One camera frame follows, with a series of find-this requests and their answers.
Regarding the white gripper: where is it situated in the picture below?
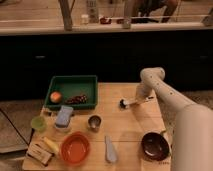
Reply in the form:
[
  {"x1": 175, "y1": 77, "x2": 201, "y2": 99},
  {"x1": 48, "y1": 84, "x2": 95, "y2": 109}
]
[{"x1": 135, "y1": 84, "x2": 152, "y2": 102}]

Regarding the white handled dish brush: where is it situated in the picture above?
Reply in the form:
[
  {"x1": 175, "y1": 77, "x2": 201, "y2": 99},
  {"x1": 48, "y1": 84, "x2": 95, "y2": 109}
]
[{"x1": 119, "y1": 96, "x2": 153, "y2": 109}]

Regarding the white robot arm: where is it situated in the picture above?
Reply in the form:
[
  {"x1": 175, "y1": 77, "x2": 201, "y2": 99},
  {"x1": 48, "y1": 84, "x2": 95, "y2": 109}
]
[{"x1": 136, "y1": 67, "x2": 213, "y2": 171}]

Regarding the small metal cup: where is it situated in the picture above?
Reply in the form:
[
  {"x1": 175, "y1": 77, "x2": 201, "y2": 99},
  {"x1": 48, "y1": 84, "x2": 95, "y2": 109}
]
[{"x1": 88, "y1": 115, "x2": 102, "y2": 132}]

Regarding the green plastic cup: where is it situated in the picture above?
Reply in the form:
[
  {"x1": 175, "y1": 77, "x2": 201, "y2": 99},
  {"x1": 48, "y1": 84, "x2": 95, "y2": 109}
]
[{"x1": 31, "y1": 116, "x2": 46, "y2": 132}]

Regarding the dark purple bowl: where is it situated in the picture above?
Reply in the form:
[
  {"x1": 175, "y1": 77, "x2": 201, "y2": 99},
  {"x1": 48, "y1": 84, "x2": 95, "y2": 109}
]
[{"x1": 141, "y1": 132, "x2": 170, "y2": 161}]

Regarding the dark grape bunch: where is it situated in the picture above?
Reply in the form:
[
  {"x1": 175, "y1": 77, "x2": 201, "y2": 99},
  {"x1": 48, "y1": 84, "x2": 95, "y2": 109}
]
[{"x1": 65, "y1": 95, "x2": 87, "y2": 104}]

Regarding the person sitting in background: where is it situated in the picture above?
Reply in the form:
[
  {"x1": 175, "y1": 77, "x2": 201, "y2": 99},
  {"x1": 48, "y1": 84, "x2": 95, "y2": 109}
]
[{"x1": 132, "y1": 0, "x2": 178, "y2": 23}]

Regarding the red object on shelf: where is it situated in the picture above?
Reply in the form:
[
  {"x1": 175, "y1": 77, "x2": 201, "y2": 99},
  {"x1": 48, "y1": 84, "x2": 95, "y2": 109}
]
[{"x1": 100, "y1": 17, "x2": 112, "y2": 25}]

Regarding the green plastic bin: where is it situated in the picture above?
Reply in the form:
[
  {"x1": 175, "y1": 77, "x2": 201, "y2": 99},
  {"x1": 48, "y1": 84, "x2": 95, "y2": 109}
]
[{"x1": 44, "y1": 75, "x2": 98, "y2": 110}]

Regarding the white jar on shelf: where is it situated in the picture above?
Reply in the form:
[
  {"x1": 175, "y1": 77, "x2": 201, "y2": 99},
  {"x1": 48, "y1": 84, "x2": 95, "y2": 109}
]
[{"x1": 81, "y1": 14, "x2": 89, "y2": 25}]

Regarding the red yellow apple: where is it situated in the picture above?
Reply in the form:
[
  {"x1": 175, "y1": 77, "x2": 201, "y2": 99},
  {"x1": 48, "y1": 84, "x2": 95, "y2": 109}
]
[{"x1": 50, "y1": 91, "x2": 62, "y2": 103}]

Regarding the orange plastic bowl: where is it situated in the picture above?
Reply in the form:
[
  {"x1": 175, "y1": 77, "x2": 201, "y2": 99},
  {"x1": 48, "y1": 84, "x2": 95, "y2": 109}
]
[{"x1": 60, "y1": 132, "x2": 90, "y2": 166}]

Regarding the yellow banana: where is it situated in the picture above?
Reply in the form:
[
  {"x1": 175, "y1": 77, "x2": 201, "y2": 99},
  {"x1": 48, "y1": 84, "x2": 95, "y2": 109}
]
[{"x1": 43, "y1": 137, "x2": 59, "y2": 155}]

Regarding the wooden block holder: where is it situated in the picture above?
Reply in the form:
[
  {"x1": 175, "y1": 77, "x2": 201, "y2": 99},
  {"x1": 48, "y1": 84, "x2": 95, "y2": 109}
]
[{"x1": 27, "y1": 144, "x2": 54, "y2": 166}]

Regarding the black cable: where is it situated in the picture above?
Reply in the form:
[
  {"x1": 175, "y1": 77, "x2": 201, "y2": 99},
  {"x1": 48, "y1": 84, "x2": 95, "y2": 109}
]
[{"x1": 0, "y1": 108, "x2": 34, "y2": 146}]

